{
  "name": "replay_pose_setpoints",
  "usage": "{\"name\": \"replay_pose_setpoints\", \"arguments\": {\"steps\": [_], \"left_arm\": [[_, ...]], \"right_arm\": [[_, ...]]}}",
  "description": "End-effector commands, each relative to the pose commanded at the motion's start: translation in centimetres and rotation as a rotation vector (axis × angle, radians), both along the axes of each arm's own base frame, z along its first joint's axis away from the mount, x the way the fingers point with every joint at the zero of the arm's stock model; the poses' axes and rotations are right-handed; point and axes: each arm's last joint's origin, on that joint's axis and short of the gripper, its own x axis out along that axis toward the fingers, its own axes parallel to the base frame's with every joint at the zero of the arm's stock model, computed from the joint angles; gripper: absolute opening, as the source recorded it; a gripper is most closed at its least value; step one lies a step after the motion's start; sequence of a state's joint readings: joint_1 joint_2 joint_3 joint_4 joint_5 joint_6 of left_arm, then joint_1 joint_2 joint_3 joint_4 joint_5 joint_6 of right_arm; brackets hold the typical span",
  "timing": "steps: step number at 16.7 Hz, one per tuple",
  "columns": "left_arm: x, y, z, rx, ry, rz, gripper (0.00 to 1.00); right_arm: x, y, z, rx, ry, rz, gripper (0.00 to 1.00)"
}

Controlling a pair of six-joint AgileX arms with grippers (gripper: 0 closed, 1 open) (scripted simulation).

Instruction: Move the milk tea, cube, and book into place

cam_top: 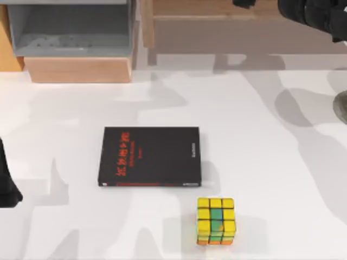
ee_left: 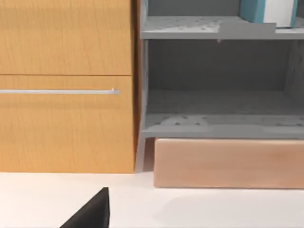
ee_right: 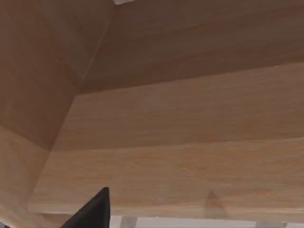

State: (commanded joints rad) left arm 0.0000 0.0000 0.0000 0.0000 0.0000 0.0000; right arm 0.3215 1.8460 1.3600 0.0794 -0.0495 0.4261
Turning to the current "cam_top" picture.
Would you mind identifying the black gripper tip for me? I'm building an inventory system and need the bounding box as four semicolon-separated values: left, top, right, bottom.
0;139;24;210

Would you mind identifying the black book with red lettering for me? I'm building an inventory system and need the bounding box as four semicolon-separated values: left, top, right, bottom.
98;126;203;189

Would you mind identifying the dark grey round object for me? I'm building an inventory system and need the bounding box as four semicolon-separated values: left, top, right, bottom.
332;90;347;123

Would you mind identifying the wooden cupboard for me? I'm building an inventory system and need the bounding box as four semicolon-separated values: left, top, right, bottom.
0;4;25;73

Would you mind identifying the pale wooden drawer front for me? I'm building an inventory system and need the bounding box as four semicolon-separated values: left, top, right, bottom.
24;56;134;83

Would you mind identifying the yellow and green puzzle cube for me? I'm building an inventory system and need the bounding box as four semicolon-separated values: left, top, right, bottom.
196;197;237;246

